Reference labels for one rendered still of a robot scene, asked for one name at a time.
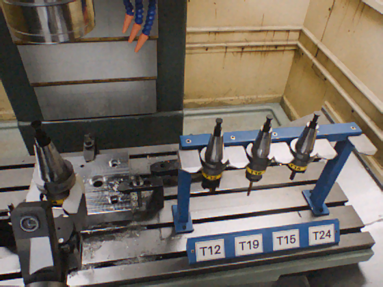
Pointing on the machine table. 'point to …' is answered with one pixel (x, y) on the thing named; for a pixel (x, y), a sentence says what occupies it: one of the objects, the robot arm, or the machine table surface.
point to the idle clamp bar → (169, 167)
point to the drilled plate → (100, 204)
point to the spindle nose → (49, 20)
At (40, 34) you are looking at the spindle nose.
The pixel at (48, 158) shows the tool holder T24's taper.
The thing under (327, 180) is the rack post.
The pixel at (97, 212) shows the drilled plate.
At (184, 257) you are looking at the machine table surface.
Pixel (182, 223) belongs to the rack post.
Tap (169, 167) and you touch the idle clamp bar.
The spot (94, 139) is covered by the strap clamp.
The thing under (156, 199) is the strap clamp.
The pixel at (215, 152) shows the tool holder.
